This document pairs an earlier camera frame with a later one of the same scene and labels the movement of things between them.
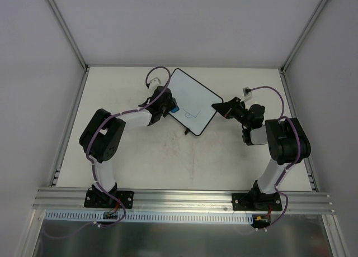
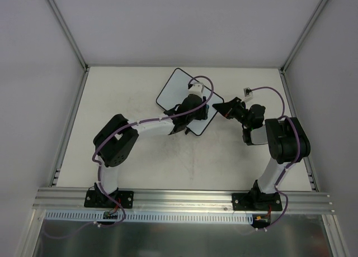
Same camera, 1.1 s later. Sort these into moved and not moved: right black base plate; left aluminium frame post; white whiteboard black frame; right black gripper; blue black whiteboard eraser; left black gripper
Moved: blue black whiteboard eraser; left black gripper
Not moved: right black base plate; left aluminium frame post; white whiteboard black frame; right black gripper
